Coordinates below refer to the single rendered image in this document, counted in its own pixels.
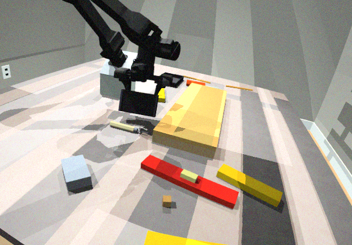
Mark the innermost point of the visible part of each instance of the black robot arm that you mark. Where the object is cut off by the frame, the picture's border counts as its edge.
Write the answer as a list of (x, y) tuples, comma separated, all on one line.
[(133, 25)]

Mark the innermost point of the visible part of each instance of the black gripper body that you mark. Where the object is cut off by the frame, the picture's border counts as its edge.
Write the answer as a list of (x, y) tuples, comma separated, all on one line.
[(124, 73)]

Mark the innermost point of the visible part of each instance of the small tan cube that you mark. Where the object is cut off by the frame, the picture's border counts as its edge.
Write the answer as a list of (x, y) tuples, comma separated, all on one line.
[(166, 201)]

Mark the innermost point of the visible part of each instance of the orange-handled awl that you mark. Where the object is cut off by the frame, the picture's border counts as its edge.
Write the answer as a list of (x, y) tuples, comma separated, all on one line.
[(191, 81)]

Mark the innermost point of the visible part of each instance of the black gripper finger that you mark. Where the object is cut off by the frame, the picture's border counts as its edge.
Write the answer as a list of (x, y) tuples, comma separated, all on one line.
[(158, 88), (127, 83)]

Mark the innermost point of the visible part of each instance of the tan rectangular panel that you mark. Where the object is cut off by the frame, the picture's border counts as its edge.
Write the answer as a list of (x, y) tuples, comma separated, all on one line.
[(193, 123)]

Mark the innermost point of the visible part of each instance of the red flat bar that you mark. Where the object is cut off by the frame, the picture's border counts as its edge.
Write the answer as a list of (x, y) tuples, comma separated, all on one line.
[(190, 181)]

